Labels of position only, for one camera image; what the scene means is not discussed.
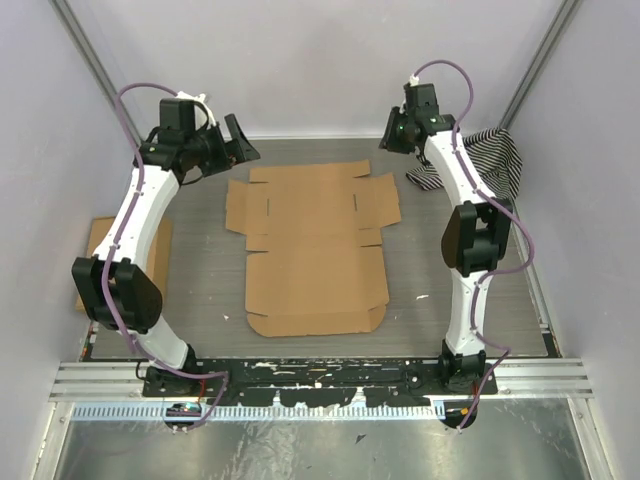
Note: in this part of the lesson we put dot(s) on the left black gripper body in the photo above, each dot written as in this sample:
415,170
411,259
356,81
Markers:
211,152

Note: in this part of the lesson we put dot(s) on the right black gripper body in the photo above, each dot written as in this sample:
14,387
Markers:
400,143

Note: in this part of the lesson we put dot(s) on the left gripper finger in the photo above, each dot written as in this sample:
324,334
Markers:
242,151
235,131

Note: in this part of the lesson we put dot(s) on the brown cardboard box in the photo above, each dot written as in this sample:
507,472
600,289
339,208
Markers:
315,263
137,285

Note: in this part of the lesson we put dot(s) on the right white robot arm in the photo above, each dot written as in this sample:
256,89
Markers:
474,240

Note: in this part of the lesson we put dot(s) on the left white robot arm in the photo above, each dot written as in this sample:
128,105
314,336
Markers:
153,186

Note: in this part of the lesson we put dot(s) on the folded brown cardboard box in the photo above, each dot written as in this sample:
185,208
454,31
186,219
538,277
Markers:
137,285

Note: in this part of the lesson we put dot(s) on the striped cloth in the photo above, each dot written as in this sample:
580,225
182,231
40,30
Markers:
495,156

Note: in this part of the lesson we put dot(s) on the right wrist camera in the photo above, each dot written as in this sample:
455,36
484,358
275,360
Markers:
421,98

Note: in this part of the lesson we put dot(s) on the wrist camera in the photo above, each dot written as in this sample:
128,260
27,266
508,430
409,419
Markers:
421,98
177,114

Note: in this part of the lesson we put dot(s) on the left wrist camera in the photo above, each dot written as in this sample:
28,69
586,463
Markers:
177,114

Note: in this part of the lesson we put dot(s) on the right aluminium corner post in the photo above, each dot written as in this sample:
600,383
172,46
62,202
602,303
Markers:
556,29

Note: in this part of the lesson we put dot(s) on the aluminium corner post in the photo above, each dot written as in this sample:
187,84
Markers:
83,45
556,29

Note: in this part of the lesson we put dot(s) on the left aluminium corner post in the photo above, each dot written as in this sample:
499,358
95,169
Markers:
83,45

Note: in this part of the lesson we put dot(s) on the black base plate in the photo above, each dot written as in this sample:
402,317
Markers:
314,382

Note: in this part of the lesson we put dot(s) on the slotted cable duct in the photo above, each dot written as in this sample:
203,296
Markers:
186,411

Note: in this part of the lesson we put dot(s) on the aluminium front rail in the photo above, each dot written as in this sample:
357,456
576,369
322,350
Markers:
518,377

